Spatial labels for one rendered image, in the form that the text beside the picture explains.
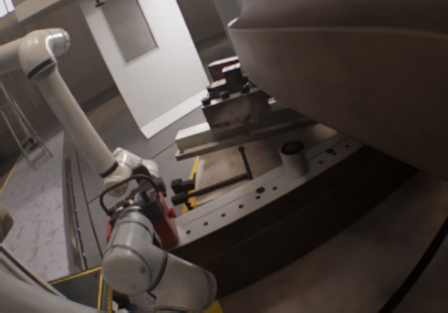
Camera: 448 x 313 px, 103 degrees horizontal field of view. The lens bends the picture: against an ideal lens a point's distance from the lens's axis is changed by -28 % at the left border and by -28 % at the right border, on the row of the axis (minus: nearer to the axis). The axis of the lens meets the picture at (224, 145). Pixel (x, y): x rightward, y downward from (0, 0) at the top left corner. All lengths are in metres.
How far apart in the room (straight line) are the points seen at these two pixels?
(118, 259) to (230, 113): 1.40
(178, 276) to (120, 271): 0.10
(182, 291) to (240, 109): 1.37
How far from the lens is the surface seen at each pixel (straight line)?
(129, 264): 0.41
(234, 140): 1.80
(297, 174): 0.79
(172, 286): 0.46
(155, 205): 0.58
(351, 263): 1.03
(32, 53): 0.86
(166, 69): 3.82
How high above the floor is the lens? 1.21
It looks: 28 degrees down
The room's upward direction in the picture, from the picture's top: 23 degrees counter-clockwise
